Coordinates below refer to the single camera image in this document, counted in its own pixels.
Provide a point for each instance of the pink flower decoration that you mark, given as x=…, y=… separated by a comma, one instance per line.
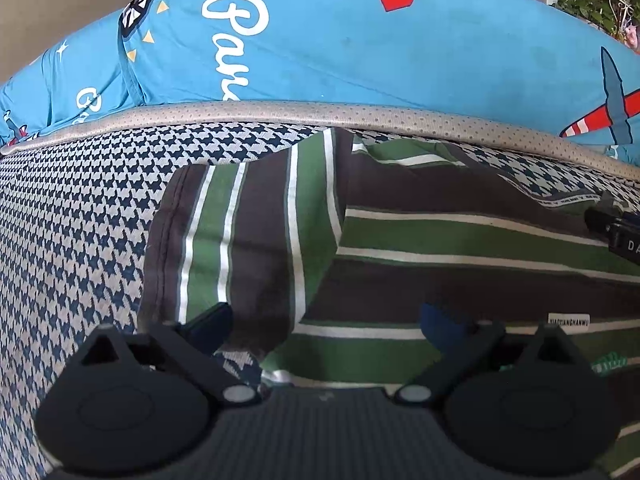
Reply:
x=632, y=37

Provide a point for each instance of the blue printed sofa cover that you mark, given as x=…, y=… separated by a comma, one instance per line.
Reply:
x=350, y=45

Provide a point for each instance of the green brown striped shirt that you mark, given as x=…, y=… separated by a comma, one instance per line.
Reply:
x=425, y=260

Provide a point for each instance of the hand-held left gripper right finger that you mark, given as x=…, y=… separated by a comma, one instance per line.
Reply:
x=440, y=322

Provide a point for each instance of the houndstooth sofa seat mat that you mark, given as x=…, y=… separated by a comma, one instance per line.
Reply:
x=75, y=220

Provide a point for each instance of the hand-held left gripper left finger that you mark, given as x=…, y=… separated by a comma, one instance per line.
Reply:
x=212, y=325

